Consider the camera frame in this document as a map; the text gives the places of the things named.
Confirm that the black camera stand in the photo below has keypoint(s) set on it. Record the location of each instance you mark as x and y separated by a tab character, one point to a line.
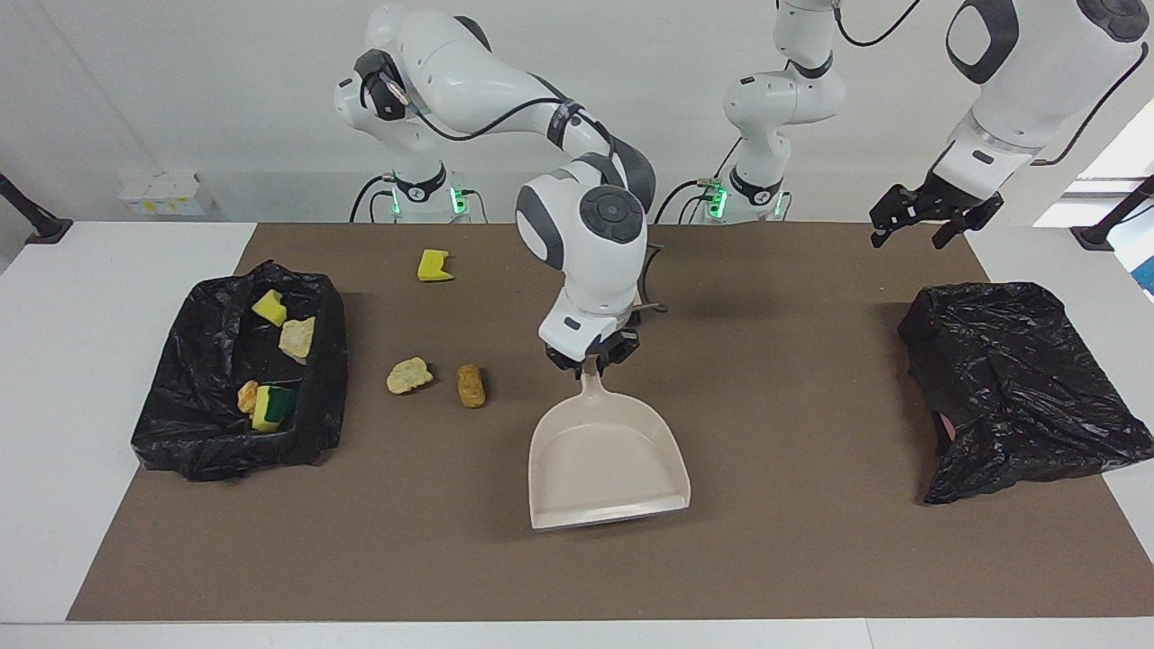
41	225
1095	236

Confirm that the white wall socket box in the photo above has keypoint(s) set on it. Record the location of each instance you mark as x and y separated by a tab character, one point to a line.
167	194

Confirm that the brown table mat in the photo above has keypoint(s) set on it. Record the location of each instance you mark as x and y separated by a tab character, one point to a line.
541	577

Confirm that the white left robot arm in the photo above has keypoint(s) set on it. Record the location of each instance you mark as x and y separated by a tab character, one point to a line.
1037	72

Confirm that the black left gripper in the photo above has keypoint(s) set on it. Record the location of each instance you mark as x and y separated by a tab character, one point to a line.
933	203

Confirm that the notched yellow sponge piece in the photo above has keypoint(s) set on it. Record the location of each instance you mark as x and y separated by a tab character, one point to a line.
433	267

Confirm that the pink plastic bin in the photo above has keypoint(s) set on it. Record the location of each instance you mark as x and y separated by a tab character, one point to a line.
942	431

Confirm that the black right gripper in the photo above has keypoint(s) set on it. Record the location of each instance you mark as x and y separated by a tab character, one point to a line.
629	341

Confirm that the crumpled black trash bag bin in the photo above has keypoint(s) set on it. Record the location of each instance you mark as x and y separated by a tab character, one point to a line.
1019	379

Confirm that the brown toy bread bun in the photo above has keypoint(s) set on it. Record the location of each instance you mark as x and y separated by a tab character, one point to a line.
471	386

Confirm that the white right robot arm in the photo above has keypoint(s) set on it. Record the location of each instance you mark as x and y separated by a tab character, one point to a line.
586	243

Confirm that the open black trash bag bin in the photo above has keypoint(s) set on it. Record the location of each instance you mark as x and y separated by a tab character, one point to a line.
198	406

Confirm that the yellow green sponge piece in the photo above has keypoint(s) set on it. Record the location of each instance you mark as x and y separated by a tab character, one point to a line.
269	410

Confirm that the blue plastic object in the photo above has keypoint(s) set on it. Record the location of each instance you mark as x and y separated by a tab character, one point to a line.
1147	275

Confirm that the beige plastic dustpan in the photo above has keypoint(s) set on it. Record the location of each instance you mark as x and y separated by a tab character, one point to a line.
604	469

